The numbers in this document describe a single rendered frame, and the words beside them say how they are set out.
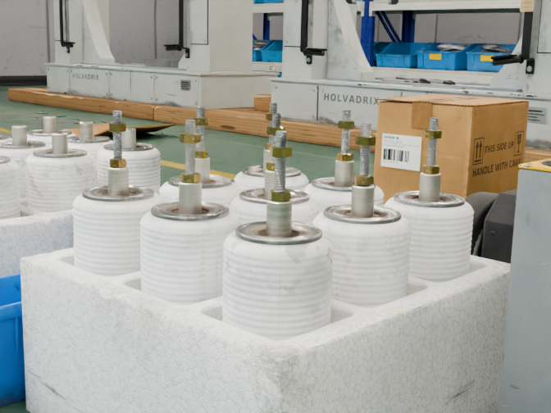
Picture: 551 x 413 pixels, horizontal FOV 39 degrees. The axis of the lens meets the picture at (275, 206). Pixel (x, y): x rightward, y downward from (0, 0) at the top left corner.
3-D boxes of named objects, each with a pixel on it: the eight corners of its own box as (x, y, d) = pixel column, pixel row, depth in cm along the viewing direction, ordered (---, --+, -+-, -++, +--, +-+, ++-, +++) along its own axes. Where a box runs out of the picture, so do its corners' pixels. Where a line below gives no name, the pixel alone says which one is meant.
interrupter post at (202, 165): (202, 183, 94) (202, 155, 94) (214, 185, 93) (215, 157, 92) (185, 184, 93) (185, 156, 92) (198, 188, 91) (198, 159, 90)
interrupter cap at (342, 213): (358, 207, 82) (358, 201, 82) (416, 220, 77) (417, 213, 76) (307, 216, 77) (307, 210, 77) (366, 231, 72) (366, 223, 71)
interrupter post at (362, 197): (361, 215, 78) (362, 182, 78) (379, 219, 77) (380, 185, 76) (344, 218, 77) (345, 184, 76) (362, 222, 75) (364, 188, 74)
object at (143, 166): (137, 250, 132) (136, 142, 128) (173, 262, 125) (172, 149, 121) (87, 260, 125) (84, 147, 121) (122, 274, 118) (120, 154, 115)
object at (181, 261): (132, 406, 75) (129, 221, 72) (152, 365, 85) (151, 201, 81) (232, 410, 75) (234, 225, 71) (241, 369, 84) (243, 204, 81)
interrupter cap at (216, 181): (204, 178, 98) (204, 172, 98) (245, 186, 93) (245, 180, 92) (154, 183, 93) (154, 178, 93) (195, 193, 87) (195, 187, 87)
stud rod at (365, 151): (369, 199, 77) (372, 122, 75) (366, 201, 76) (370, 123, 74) (358, 198, 77) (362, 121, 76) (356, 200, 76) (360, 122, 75)
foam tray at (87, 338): (266, 329, 117) (269, 209, 113) (509, 416, 90) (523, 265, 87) (25, 410, 89) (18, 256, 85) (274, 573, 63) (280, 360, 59)
